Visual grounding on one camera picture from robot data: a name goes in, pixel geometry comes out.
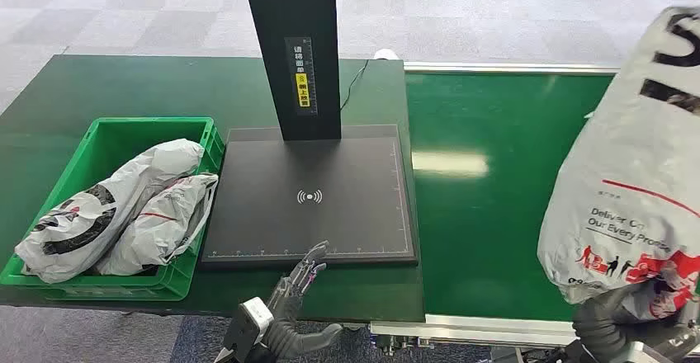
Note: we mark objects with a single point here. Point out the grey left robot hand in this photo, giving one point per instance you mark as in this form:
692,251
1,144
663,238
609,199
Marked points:
287,303

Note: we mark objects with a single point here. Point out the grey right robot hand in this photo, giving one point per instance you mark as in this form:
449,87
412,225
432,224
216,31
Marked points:
596,328

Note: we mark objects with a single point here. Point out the grey courier bag with QR label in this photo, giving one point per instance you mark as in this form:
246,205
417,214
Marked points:
629,174

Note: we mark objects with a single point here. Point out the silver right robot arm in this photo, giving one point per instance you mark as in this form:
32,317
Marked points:
681,349

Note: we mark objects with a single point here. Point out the green conveyor belt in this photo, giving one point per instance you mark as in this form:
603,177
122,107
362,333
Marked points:
481,213

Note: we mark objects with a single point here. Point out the small grey red-line courier bag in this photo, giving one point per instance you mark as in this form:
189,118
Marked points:
161,224

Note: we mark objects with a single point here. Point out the large grey black-logo courier bag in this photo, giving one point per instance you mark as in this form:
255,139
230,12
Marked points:
109,202

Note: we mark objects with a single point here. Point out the green plastic crate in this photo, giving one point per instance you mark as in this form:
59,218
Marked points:
137,131

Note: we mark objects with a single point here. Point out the small white round object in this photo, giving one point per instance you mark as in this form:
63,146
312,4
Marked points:
386,55

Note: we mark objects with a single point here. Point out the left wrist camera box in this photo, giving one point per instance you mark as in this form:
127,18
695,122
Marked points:
249,319

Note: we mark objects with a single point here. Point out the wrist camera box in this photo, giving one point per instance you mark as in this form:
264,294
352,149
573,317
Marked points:
640,354
249,319

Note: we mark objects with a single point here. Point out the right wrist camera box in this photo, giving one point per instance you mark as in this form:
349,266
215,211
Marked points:
640,354

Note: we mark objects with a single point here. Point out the black scanner machine with post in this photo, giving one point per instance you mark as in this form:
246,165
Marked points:
328,213

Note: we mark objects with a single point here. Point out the silver conveyor frame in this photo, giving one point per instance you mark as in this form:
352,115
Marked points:
492,330

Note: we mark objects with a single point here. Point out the black and yellow post label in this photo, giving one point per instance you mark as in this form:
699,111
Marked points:
302,76

